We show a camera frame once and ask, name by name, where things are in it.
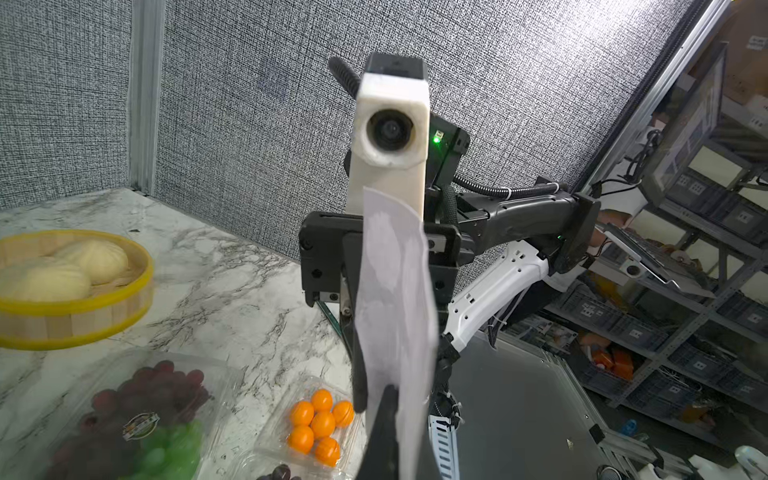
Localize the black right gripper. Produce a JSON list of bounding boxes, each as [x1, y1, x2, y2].
[[297, 209, 475, 415]]

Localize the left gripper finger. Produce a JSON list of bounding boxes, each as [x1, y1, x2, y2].
[[355, 385, 399, 480]]

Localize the white sticker sheet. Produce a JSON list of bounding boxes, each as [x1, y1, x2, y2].
[[356, 188, 439, 479]]

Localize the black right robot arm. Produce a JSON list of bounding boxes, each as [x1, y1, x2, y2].
[[298, 53, 599, 411]]

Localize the round fruit label sticker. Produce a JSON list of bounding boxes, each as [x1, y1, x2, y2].
[[121, 412, 160, 441]]

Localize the clear box orange kumquats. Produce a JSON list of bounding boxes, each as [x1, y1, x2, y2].
[[256, 374, 361, 472]]

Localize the right steamed bun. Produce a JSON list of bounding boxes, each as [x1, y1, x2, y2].
[[53, 239, 130, 285]]

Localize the steamed bun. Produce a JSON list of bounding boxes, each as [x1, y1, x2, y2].
[[53, 239, 130, 285], [1, 262, 91, 302]]

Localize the clear box mixed grapes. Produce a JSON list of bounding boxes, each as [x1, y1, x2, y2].
[[27, 349, 242, 479]]

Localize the left steamed bun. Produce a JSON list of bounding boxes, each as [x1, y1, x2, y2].
[[1, 262, 91, 302]]

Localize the yellow bamboo steamer basket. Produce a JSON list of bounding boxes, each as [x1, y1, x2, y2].
[[1, 230, 154, 350]]

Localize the storage shelf with bins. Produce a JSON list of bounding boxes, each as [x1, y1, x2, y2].
[[540, 26, 767, 449]]

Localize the grey perforated cable tray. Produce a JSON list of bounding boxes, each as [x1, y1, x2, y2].
[[428, 415, 460, 480]]

